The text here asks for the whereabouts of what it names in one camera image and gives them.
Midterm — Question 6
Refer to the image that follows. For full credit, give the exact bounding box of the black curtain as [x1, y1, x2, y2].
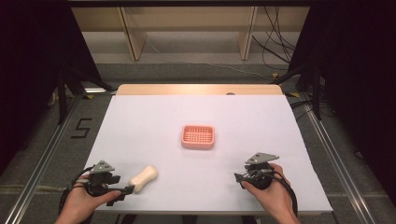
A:
[288, 0, 396, 198]
[0, 0, 105, 176]

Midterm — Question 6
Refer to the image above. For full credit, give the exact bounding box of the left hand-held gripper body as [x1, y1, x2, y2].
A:
[81, 160, 121, 198]

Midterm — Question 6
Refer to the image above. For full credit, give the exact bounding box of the person's right hand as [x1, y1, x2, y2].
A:
[241, 162, 295, 217]

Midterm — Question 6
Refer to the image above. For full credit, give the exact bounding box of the white table cover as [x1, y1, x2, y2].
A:
[82, 94, 334, 217]

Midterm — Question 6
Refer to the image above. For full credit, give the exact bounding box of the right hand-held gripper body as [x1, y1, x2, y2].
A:
[243, 151, 280, 190]

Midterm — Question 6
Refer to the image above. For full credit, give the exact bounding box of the bundle of black floor cables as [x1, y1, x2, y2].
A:
[250, 6, 297, 72]

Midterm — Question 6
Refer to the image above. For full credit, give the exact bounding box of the aluminium floor rail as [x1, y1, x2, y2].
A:
[3, 92, 86, 224]
[299, 92, 378, 224]

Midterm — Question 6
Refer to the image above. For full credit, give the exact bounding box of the black floor cable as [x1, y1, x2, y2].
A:
[289, 98, 316, 121]

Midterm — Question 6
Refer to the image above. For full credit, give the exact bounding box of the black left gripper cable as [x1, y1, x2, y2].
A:
[58, 166, 95, 217]

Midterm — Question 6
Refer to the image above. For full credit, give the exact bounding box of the pink plastic basket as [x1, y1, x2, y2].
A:
[180, 124, 217, 151]

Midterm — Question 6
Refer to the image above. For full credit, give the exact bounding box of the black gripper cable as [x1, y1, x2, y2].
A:
[58, 166, 95, 217]
[248, 169, 299, 217]

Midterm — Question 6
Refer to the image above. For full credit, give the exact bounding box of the beige wooden shelf unit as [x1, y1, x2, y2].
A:
[70, 6, 311, 63]

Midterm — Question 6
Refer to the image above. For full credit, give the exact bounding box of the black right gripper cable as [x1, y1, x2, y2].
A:
[248, 169, 299, 217]

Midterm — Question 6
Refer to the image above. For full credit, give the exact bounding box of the black metal stand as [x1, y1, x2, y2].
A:
[274, 63, 323, 121]
[55, 65, 114, 126]

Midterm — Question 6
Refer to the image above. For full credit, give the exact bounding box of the person's left hand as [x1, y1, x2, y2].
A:
[61, 181, 122, 220]

